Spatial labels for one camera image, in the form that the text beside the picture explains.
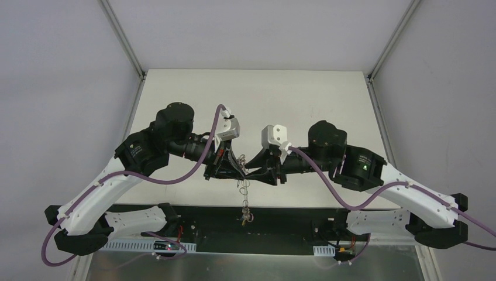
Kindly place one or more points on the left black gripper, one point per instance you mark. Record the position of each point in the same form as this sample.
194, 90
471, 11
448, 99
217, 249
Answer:
214, 163

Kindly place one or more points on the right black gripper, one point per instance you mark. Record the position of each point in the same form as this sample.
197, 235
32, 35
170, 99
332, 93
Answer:
279, 167

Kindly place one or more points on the silver crescent key holder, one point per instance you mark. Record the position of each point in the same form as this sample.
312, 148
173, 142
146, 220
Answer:
243, 186

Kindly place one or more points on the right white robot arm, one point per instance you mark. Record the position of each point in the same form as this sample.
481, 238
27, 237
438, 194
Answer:
377, 197

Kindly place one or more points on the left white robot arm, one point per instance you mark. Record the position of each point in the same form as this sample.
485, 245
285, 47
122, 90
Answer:
85, 224

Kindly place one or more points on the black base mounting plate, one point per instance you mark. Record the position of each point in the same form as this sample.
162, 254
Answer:
274, 231

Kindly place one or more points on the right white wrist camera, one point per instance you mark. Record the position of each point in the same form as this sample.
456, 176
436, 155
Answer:
276, 135

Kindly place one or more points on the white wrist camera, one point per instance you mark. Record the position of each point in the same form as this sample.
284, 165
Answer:
228, 126
276, 135

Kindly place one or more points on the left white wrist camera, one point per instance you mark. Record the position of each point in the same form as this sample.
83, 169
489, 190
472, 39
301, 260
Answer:
228, 126

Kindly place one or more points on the right white cable duct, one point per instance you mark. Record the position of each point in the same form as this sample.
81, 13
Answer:
326, 250

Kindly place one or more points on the white cable duct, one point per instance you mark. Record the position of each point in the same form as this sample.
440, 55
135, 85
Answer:
326, 250
141, 245

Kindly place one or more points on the left white cable duct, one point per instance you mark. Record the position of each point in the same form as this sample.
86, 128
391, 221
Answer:
141, 245

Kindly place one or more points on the left aluminium frame post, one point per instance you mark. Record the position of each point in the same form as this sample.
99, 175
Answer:
134, 74

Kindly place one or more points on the aluminium frame post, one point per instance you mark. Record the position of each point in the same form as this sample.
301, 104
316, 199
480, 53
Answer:
134, 74
372, 75

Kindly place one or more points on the right aluminium frame post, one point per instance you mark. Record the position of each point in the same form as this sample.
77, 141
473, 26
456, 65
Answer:
372, 75

